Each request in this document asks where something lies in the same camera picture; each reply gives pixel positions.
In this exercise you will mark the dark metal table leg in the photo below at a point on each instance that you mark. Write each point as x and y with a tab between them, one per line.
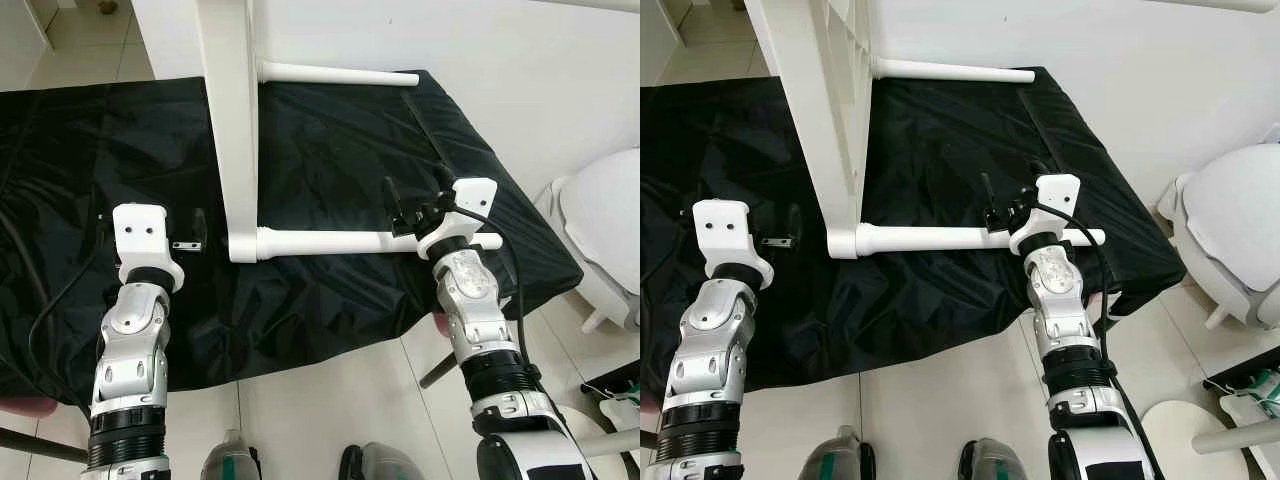
45	445
440	370

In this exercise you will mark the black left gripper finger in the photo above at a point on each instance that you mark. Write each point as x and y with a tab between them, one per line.
794	222
199	225

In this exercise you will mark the grey green robot leg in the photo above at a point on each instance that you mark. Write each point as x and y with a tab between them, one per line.
232	460
380	465
840	458
995	463

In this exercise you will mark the white domed appliance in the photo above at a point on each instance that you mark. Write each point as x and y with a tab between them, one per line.
610	220
1235	220

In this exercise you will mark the grey green left robot leg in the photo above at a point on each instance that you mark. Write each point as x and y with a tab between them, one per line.
840	458
232	460

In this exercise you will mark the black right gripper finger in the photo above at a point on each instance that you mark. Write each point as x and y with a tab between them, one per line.
392	200
1037	172
445	177
986	195

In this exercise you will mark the white green plastic package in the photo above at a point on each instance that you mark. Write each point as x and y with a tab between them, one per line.
620	402
1250	400

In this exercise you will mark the white floor fan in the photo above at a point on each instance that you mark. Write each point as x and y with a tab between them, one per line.
1170	430
610	440

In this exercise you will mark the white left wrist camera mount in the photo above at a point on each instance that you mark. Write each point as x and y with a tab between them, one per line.
140	235
722	230

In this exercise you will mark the black low floor shelf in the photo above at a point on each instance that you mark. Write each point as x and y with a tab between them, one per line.
610	378
1225	375

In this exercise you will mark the white plastic children table top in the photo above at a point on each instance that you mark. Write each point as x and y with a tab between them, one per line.
810	100
230	120

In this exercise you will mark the grey green right robot leg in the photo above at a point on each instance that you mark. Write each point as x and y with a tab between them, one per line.
380	465
995	463

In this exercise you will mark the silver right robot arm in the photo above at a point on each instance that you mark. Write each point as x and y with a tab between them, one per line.
1060	300
470	300

